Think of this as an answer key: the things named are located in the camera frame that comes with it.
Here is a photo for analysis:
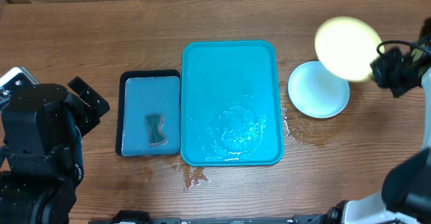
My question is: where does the yellow-green plate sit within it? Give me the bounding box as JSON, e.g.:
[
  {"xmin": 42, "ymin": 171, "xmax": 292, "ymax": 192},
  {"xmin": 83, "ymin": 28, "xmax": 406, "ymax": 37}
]
[{"xmin": 314, "ymin": 16, "xmax": 384, "ymax": 81}]

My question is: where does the dark green sponge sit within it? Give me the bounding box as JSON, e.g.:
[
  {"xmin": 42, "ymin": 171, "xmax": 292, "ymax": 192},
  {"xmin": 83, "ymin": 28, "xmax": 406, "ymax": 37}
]
[{"xmin": 145, "ymin": 114, "xmax": 167, "ymax": 147}]

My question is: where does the light blue plate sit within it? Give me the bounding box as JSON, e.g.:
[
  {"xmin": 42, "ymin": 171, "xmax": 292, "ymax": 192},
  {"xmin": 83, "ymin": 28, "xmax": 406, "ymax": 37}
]
[{"xmin": 287, "ymin": 61, "xmax": 350, "ymax": 118}]

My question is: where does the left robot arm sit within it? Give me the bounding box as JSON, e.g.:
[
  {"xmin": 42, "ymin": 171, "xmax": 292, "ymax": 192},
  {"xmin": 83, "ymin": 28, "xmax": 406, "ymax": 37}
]
[{"xmin": 1, "ymin": 77, "xmax": 110, "ymax": 224}]

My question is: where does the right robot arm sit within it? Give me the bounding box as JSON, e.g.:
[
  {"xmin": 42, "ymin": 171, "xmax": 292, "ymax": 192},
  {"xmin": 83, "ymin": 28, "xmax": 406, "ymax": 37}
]
[{"xmin": 312, "ymin": 16, "xmax": 430, "ymax": 223}]

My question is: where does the small dark blue tray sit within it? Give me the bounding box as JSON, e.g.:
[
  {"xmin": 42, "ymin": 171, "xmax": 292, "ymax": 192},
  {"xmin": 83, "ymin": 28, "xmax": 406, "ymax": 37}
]
[{"xmin": 115, "ymin": 69, "xmax": 181, "ymax": 157}]

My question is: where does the large teal serving tray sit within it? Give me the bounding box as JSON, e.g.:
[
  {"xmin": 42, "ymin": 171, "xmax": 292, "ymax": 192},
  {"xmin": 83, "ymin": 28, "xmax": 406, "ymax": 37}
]
[{"xmin": 180, "ymin": 40, "xmax": 284, "ymax": 167}]

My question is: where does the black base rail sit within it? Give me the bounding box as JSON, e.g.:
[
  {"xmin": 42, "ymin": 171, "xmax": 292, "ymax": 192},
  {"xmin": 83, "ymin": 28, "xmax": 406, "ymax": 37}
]
[{"xmin": 88, "ymin": 210, "xmax": 388, "ymax": 224}]

